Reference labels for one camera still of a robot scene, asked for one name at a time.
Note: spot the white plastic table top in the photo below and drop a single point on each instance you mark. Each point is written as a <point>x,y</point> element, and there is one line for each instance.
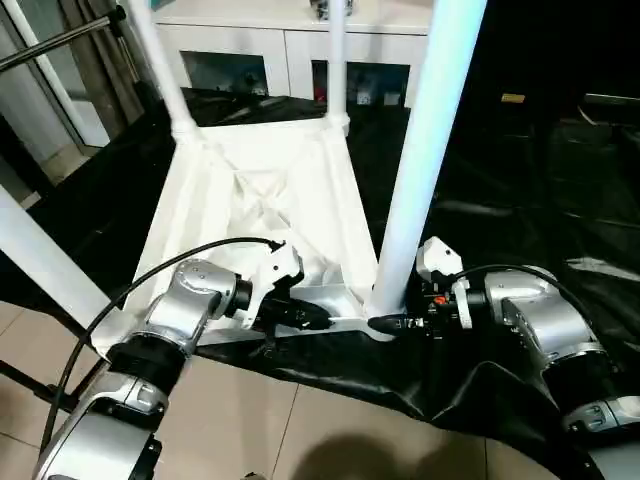
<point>250,200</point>

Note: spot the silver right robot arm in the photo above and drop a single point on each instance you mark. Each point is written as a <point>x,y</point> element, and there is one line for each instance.
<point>550,320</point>

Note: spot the black plastic mat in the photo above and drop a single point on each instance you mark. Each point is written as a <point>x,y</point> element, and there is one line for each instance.
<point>525,200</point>

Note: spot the red bottle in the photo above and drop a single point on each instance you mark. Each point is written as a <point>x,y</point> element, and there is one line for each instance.
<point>318,93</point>

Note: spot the small tan label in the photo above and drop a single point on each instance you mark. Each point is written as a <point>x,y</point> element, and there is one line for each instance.
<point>512,98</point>

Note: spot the white sideboard cabinet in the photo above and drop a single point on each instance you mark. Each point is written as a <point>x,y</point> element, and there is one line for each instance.
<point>250,40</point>

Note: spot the black draped furniture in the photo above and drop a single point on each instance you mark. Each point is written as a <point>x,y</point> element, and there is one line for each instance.
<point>560,45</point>

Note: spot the grey curtain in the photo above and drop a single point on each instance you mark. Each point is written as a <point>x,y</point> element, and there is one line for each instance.
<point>110,65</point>

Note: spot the black parts in clear bag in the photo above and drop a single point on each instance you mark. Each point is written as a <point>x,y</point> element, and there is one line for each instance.
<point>320,9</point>

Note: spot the metal rod with black knob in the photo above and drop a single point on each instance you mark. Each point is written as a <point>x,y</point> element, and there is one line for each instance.
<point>50,42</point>

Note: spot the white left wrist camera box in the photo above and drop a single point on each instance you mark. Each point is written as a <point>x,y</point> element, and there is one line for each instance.
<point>275,270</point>

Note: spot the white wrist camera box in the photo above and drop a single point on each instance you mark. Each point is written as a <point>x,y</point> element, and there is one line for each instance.
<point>440,260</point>
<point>275,270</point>

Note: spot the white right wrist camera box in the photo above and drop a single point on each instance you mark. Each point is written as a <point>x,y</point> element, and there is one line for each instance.
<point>440,260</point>

